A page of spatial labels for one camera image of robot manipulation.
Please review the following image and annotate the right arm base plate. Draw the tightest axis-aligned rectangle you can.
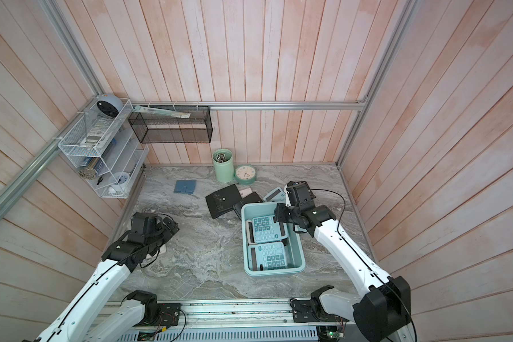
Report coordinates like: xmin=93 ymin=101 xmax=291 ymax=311
xmin=289 ymin=298 xmax=347 ymax=323

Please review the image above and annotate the black calculator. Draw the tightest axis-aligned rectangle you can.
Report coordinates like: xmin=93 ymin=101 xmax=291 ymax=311
xmin=286 ymin=181 xmax=316 ymax=205

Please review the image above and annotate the mint green storage box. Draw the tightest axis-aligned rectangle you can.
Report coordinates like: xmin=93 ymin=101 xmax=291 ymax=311
xmin=241 ymin=202 xmax=306 ymax=277

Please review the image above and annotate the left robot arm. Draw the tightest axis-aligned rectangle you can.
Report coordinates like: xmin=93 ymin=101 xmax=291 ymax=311
xmin=36 ymin=212 xmax=181 ymax=341

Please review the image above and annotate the small teal calculator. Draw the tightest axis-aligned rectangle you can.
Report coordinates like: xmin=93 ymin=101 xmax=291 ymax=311
xmin=248 ymin=242 xmax=287 ymax=272

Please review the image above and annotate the green pen cup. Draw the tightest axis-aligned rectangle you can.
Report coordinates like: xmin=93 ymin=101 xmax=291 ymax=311
xmin=212 ymin=148 xmax=234 ymax=183

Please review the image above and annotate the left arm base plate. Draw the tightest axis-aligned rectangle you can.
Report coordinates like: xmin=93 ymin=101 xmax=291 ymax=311
xmin=135 ymin=303 xmax=181 ymax=329

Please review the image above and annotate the white wire shelf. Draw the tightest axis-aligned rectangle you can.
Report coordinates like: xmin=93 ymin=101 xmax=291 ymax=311
xmin=58 ymin=98 xmax=149 ymax=199

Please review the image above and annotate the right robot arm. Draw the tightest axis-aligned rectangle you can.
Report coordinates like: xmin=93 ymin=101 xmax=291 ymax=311
xmin=274 ymin=204 xmax=418 ymax=341

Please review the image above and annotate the black calculator face down small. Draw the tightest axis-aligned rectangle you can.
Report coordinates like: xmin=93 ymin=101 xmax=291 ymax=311
xmin=233 ymin=192 xmax=263 ymax=219

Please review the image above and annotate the grey round speaker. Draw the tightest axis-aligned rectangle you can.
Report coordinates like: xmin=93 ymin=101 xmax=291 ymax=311
xmin=97 ymin=94 xmax=123 ymax=118

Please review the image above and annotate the ruler on basket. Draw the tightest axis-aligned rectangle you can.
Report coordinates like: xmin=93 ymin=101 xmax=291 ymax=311
xmin=133 ymin=105 xmax=191 ymax=119

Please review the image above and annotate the black calculator face down large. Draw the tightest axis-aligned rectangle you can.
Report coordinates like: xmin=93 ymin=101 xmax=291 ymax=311
xmin=205 ymin=185 xmax=242 ymax=219

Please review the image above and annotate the pink calculator face down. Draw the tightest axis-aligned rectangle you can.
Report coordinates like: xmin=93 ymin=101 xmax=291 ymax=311
xmin=246 ymin=220 xmax=255 ymax=245

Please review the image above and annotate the black wire basket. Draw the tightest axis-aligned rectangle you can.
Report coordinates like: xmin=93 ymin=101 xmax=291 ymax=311
xmin=128 ymin=105 xmax=213 ymax=144

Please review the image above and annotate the large teal calculator right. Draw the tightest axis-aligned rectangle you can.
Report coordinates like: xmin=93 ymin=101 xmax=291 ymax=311
xmin=264 ymin=187 xmax=286 ymax=203

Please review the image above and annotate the aluminium front rail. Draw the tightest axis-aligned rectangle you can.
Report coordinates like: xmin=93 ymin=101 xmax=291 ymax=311
xmin=57 ymin=294 xmax=413 ymax=332

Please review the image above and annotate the pink calculator back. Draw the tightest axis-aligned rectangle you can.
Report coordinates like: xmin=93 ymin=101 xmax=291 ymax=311
xmin=239 ymin=188 xmax=254 ymax=199

